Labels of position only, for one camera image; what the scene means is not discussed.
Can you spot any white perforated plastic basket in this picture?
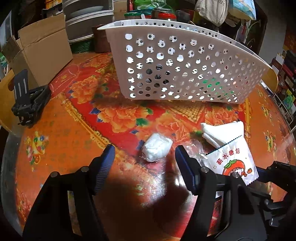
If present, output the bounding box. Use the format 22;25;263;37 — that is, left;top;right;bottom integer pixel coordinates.
100;19;271;104

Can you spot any white towel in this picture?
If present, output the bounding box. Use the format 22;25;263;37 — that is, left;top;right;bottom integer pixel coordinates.
201;121;244;149

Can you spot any wooden chair left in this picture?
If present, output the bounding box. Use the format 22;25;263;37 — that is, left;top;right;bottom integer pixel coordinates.
0;70;19;135

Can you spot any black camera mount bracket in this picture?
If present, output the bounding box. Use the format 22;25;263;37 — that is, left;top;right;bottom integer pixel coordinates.
11;69;52;126

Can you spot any shelf with boxes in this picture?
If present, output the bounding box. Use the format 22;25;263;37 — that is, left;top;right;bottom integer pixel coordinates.
270;50;295;132

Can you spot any tomato print snack packet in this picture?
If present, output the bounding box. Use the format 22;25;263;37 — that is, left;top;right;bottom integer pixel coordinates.
206;136;259;185

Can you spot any wooden chair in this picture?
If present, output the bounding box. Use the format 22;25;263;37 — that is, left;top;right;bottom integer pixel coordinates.
0;70;19;135
261;68;278;92

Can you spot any blue printed tote bag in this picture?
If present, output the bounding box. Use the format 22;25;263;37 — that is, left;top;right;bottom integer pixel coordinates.
228;0;256;20

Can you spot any brown cardboard box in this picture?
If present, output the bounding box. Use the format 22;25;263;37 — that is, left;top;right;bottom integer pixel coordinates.
2;14;73;89

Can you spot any beige canvas tote bag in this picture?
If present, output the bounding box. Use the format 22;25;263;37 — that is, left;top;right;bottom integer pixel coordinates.
195;0;229;27

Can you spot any grey tiered storage rack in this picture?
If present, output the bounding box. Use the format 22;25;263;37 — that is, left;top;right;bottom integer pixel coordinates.
62;0;114;44

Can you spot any green shopping bag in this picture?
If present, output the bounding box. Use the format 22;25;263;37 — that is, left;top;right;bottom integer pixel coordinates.
133;0;171;9

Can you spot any clear plastic bag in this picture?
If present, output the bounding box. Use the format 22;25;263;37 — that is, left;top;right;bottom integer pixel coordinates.
182;140;208;162

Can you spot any red floral tablecloth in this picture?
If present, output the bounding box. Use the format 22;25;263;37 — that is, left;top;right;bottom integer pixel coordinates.
1;53;295;240

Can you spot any green foil snack bag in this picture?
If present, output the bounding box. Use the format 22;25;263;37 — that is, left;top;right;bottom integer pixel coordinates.
199;78;236;99

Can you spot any red-lid pickle jar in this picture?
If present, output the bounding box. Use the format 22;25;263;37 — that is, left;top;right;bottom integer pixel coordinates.
152;9;177;21

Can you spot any wooden chair right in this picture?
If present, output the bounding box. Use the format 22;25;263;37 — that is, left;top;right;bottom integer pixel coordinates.
261;68;278;92

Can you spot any white soft ball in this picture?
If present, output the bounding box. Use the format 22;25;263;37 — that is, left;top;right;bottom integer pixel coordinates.
142;133;173;162

